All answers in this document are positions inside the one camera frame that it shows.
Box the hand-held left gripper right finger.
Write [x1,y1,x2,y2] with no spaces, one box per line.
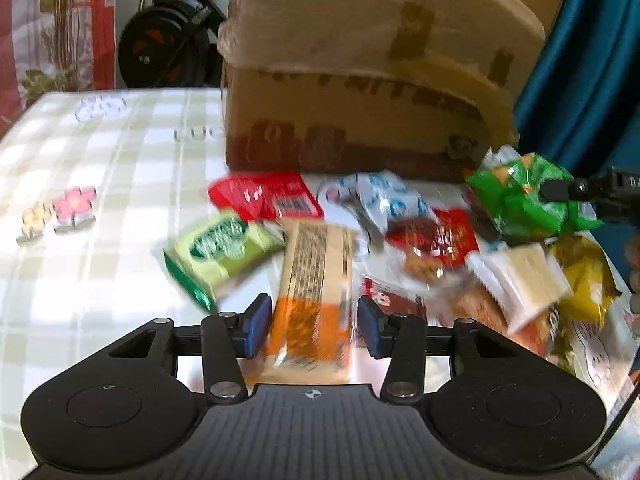
[357,295,527,405]

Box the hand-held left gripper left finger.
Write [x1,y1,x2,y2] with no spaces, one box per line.
[107,293,274,405]

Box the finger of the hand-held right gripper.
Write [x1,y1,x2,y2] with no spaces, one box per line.
[539,177,594,202]

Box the bright green snack packet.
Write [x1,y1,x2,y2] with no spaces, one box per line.
[465,154,605,240]

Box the orange and tan snack packet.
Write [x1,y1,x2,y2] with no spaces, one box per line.
[255,219,362,380]

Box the brown cartoon snack packet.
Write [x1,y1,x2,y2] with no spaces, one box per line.
[356,276,429,348]

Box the green wafer snack packet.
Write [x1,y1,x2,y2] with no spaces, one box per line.
[163,210,288,314]

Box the yellow snack packet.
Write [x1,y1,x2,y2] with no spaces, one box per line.
[548,235,623,326]

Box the clear cream wafer packet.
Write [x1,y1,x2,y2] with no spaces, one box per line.
[470,241,574,334]

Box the red and brown snack packet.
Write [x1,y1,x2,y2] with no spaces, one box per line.
[385,208,481,282]

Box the clear orange bread packet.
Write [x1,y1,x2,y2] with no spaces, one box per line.
[430,280,553,358]

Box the blue curtain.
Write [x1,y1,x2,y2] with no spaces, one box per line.
[514,0,640,181]

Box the white and blue snack packet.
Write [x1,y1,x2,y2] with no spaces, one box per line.
[317,171,434,251]

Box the white bunny print packet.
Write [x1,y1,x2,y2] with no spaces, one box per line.
[547,305,640,402]

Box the large cardboard box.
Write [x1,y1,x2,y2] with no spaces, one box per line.
[217,0,547,184]

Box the black exercise bike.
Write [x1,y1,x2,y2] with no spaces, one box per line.
[118,0,235,90]

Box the red floral printed cloth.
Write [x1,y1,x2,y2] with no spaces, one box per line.
[0,0,122,136]

